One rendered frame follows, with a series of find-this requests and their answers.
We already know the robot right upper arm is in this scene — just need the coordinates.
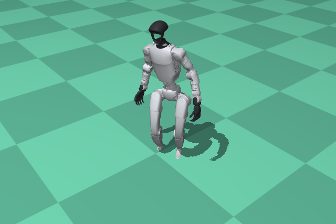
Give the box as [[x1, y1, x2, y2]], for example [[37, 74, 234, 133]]
[[143, 44, 153, 73]]

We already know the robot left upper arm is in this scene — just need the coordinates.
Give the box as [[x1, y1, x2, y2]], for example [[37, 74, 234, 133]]
[[171, 47, 196, 80]]

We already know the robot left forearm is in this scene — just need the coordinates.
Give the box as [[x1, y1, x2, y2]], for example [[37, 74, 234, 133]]
[[190, 71, 202, 103]]

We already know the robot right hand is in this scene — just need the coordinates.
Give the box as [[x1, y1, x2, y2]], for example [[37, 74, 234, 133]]
[[134, 85, 146, 105]]

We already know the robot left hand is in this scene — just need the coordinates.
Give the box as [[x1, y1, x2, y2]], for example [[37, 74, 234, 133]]
[[190, 97, 201, 122]]

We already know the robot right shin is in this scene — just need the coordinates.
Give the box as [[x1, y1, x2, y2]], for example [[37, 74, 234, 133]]
[[151, 133, 163, 147]]

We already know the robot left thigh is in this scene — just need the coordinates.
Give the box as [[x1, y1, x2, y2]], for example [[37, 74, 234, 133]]
[[173, 92, 192, 140]]

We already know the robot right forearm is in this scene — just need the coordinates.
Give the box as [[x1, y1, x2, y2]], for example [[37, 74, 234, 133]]
[[140, 69, 151, 90]]

